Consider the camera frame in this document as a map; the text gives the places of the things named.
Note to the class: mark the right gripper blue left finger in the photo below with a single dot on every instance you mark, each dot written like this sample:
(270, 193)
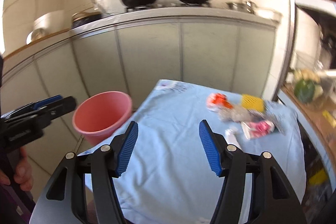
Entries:
(123, 146)

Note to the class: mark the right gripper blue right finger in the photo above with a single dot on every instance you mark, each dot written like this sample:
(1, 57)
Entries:
(214, 146)

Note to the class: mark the clear plastic bag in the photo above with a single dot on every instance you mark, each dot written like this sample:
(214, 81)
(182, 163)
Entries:
(236, 114)

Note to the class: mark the pink white paper cup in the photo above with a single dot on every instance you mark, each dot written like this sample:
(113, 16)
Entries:
(255, 130)

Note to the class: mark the orange plastic wrapper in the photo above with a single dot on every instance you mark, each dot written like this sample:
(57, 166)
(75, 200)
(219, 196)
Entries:
(217, 101)

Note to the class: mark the silver foil wrapper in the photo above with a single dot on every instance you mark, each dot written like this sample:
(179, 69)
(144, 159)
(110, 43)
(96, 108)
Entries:
(269, 117)

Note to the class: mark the pink plastic trash bucket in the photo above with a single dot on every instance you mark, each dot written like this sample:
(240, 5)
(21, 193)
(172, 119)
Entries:
(98, 117)

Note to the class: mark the grey kitchen base cabinet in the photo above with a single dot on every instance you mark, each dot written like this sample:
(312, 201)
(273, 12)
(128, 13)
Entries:
(221, 49)

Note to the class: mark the person's left hand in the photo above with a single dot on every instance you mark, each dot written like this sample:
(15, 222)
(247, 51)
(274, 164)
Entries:
(23, 172)

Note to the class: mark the yellow foam fruit net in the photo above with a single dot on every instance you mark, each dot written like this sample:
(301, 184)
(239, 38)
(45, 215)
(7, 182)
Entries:
(252, 103)

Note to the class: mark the light blue floral tablecloth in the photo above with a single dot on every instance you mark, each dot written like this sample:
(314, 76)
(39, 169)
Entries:
(168, 178)

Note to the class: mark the cardboard sheet on shelf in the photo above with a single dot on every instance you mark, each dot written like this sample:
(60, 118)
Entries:
(318, 128)

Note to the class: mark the white rice cooker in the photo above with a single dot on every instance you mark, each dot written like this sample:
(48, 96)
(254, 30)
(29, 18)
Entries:
(47, 24)

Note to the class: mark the ginger root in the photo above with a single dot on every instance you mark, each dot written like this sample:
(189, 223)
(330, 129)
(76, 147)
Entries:
(306, 74)

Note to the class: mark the clear glass jar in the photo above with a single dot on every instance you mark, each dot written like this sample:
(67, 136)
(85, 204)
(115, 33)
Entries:
(323, 90)

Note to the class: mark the dark electric cooker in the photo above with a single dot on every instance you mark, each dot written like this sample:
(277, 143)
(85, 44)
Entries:
(82, 18)

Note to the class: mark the stainless steel pot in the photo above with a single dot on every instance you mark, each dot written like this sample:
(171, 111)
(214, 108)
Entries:
(243, 6)

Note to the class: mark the metal shelf rack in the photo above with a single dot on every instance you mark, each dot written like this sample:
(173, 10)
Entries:
(317, 9)

